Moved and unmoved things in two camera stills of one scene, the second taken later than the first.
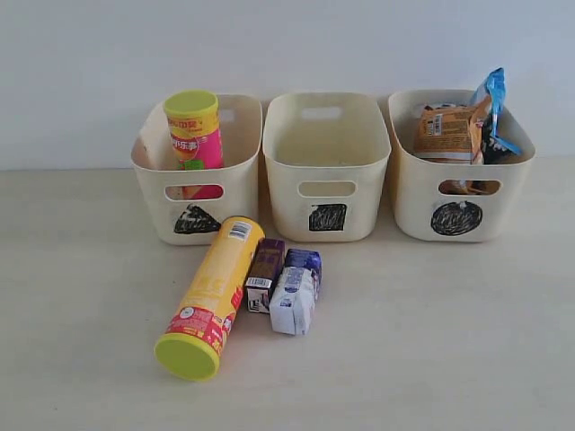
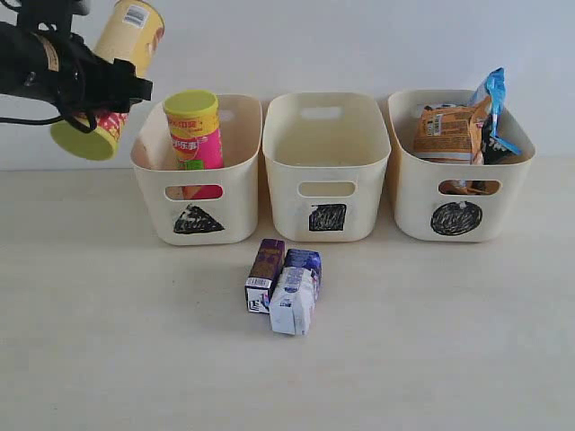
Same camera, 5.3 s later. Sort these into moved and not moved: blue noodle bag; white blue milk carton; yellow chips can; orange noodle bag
Moved: yellow chips can
Not moved: blue noodle bag; orange noodle bag; white blue milk carton
